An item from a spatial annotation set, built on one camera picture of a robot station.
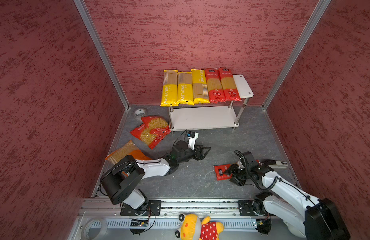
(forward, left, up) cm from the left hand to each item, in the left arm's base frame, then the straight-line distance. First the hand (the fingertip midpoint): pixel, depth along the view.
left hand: (207, 150), depth 81 cm
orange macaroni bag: (+5, +49, -9) cm, 50 cm away
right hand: (-12, -10, -11) cm, 19 cm away
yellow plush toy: (-35, +9, -5) cm, 36 cm away
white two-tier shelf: (+28, +12, -6) cm, 31 cm away
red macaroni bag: (+14, +34, -2) cm, 37 cm away
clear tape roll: (-36, +57, -10) cm, 68 cm away
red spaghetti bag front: (-7, -8, -10) cm, 15 cm away
